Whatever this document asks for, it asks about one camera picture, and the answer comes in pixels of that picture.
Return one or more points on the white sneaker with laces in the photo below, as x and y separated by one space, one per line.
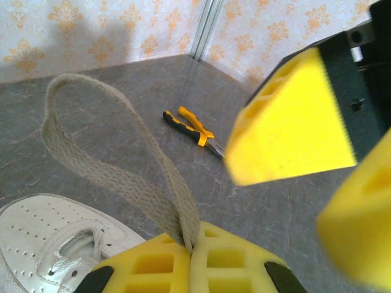
100 171

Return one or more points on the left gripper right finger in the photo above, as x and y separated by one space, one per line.
232 262

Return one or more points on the yellow black pliers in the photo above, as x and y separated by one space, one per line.
192 123

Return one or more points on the aluminium corner post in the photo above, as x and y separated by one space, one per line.
206 27

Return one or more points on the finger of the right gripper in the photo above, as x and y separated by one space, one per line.
287 131
363 219

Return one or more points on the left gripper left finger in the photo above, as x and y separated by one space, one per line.
146 265

